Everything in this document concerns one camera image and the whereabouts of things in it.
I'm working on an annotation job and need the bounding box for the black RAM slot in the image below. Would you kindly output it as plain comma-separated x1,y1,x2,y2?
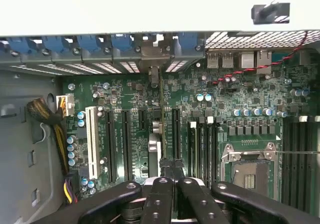
197,117,205,184
310,116,320,213
283,117,293,204
187,120,198,182
204,116,214,187
212,117,221,184
291,116,301,208
300,116,311,211

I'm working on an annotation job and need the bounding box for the CPU socket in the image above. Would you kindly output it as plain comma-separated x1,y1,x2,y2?
221,142,280,200

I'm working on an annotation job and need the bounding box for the long black expansion slot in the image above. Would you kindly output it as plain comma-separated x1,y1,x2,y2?
121,110,134,182
104,110,119,184
171,108,182,161

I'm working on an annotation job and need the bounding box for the short black expansion slot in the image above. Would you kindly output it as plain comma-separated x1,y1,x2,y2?
138,108,149,132

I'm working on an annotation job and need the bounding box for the white expansion slot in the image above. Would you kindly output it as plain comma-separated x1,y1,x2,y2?
85,106,99,181

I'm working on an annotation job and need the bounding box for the green motherboard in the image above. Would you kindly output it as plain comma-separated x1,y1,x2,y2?
59,58,320,209

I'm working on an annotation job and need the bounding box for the silver rear port cluster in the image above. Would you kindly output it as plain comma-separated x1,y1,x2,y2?
206,50,273,76

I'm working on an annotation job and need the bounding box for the blue card retainer strip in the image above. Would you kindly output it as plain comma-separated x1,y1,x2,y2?
0,32,206,58

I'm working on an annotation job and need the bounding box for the open black PC case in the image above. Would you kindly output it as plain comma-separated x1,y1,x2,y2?
0,0,320,224

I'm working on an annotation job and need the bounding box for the sleeved power cable bundle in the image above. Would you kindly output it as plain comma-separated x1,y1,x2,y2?
26,95,79,205

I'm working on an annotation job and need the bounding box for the red black twisted wire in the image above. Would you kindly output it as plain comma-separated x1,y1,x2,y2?
212,31,310,85

